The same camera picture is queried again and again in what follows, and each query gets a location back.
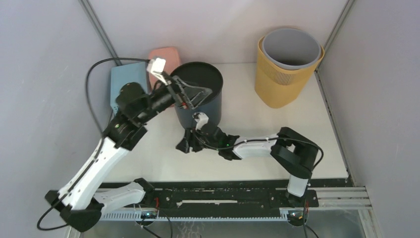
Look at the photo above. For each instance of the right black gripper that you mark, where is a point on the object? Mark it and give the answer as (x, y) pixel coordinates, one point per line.
(190, 139)

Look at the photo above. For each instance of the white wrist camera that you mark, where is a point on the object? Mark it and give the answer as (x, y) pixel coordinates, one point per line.
(201, 119)
(156, 68)

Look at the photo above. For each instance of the aluminium frame rail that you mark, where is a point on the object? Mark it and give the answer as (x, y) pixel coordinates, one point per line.
(341, 198)

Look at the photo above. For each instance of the grey bin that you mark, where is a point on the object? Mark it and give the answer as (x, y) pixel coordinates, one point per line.
(291, 48)

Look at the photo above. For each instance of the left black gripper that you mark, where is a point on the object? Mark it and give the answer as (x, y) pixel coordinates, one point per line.
(186, 95)

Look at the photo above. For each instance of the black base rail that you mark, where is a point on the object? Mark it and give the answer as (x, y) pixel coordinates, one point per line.
(252, 197)

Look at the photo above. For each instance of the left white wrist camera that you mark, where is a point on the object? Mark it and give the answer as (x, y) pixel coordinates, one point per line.
(156, 68)

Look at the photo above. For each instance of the blue plastic basket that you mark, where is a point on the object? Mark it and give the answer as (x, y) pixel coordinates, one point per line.
(121, 75)

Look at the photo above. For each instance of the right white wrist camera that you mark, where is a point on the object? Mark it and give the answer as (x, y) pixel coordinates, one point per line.
(201, 119)

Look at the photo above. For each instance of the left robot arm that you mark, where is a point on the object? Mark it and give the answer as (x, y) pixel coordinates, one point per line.
(79, 203)

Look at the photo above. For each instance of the white slotted cable duct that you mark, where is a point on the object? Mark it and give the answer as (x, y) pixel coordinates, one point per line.
(150, 215)

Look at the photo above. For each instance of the dark blue cylindrical bin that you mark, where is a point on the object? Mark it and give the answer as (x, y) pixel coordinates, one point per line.
(204, 75)

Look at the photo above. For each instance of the yellow perforated bin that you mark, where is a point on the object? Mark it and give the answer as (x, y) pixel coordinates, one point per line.
(279, 87)

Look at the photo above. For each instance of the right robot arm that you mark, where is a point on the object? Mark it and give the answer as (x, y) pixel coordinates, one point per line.
(294, 152)

